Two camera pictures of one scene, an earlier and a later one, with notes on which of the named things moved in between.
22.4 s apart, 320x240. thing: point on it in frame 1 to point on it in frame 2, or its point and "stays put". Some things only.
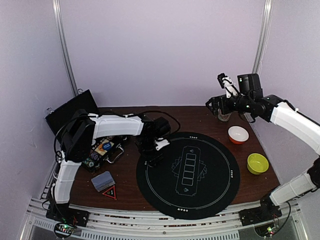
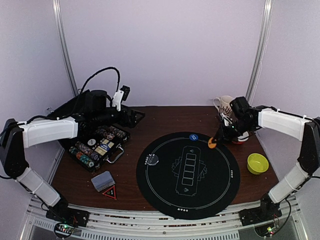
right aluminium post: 263,35 stays put
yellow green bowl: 257,163 stays put
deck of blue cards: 103,181 stays put
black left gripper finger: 155,159 to 135,117
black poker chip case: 108,149 stays put
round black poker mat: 197,176 stays put
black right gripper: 217,105 to 225,132
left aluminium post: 57,12 stays put
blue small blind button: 107,146 to 193,137
